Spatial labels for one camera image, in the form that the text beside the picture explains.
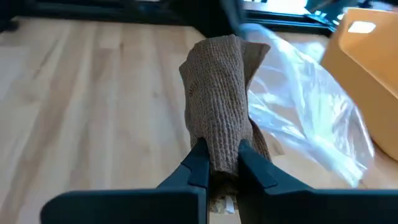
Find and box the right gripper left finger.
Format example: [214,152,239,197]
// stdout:
[39,137,210,224]

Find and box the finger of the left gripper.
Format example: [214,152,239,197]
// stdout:
[219,0,249,37]

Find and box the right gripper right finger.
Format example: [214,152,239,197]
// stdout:
[236,139,398,224]

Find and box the brown elastic bandage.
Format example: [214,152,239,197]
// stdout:
[178,34,273,215]

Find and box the clear plastic bag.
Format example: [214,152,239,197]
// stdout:
[239,23,376,189]

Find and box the yellow plastic bin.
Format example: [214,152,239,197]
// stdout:
[320,7,398,162]

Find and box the black aluminium table frame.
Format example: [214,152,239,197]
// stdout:
[0,0,336,37]

